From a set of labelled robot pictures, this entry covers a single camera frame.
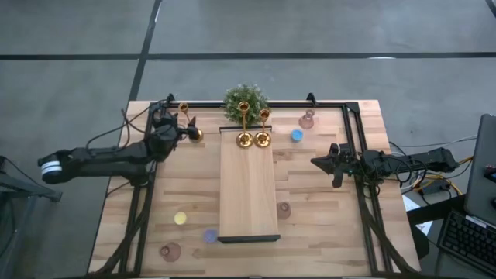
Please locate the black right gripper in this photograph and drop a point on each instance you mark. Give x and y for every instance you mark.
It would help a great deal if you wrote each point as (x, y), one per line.
(348, 164)

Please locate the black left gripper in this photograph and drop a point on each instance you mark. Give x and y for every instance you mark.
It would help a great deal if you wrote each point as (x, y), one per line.
(162, 139)

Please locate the gold candlestick holder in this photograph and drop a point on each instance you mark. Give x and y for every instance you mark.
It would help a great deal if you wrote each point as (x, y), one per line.
(183, 107)
(262, 139)
(244, 139)

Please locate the blue candle cup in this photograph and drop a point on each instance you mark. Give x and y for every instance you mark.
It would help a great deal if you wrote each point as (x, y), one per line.
(297, 135)

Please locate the pink glass vase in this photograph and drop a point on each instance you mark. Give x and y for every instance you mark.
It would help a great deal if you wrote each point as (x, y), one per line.
(283, 211)
(170, 252)
(306, 122)

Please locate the yellow candle cup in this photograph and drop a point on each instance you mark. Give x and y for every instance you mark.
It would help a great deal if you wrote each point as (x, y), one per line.
(180, 218)

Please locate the purple candle cup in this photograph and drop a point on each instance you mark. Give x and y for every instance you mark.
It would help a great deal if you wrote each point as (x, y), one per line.
(210, 236)

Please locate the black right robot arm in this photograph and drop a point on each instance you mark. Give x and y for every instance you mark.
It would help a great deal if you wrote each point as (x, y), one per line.
(426, 160)

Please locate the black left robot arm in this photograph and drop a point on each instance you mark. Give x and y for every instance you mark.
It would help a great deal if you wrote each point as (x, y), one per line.
(97, 160)

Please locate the green potted plant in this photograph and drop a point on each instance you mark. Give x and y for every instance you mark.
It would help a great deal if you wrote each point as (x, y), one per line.
(236, 100)

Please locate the wooden riser shelf black legs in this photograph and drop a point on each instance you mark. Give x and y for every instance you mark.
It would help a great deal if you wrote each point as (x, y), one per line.
(248, 193)

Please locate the white paper sheet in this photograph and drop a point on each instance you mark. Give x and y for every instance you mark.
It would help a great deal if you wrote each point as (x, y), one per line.
(408, 203)

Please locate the black power box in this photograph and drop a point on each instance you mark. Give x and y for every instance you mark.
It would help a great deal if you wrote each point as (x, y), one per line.
(436, 188)

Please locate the grey laptop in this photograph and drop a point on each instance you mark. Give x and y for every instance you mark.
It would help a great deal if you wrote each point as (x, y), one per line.
(482, 174)

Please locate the black keyboard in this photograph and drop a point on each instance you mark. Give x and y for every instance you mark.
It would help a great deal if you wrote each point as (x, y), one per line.
(469, 240)

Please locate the dark metal stand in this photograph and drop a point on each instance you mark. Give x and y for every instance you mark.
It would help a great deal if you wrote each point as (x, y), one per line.
(23, 190)

